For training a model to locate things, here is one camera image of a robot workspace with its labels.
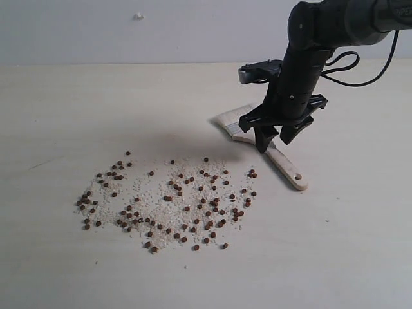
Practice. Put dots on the white blob on wall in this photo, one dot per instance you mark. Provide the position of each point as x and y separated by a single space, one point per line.
138 17

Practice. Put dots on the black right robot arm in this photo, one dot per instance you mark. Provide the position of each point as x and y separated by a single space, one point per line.
315 31

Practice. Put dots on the wooden paint brush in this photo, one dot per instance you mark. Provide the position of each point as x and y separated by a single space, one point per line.
228 122

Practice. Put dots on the pile of pellets and grains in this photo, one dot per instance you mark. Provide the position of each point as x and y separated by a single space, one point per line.
182 201

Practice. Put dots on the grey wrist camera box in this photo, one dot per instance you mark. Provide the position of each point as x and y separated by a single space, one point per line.
260 72

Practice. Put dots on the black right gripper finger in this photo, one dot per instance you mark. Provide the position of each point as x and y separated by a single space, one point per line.
288 133
263 137

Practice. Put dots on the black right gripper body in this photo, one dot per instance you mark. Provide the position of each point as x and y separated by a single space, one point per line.
287 102

